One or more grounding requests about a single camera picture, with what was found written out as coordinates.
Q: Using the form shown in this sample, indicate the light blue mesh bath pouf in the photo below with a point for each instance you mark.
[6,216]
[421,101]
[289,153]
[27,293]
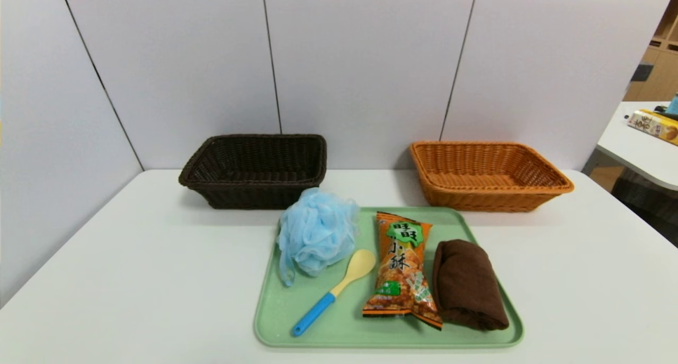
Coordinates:
[318,231]

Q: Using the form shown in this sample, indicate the orange snack bag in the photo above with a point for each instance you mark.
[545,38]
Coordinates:
[402,279]

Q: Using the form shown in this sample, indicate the brown towel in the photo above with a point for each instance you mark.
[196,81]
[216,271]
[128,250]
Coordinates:
[469,284]

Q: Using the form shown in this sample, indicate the dark brown wicker basket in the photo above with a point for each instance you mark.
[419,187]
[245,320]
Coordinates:
[249,194]

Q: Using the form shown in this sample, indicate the orange wicker basket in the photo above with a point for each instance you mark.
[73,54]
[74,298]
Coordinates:
[476,198]

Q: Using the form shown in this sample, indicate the light green plastic tray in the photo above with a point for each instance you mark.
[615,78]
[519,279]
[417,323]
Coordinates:
[344,321]

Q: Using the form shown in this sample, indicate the white side table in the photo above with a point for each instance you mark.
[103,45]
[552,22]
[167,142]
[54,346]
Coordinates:
[630,147]

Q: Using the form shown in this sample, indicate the dark woven chair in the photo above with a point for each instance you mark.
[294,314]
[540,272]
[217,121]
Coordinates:
[646,200]

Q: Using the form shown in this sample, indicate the yellow printed carton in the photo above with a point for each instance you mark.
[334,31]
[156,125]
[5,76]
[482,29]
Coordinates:
[654,124]

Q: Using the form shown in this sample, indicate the wooden shelf unit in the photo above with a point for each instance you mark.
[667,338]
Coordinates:
[662,72]

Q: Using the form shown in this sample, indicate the teal small object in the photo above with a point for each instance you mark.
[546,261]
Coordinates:
[674,104]

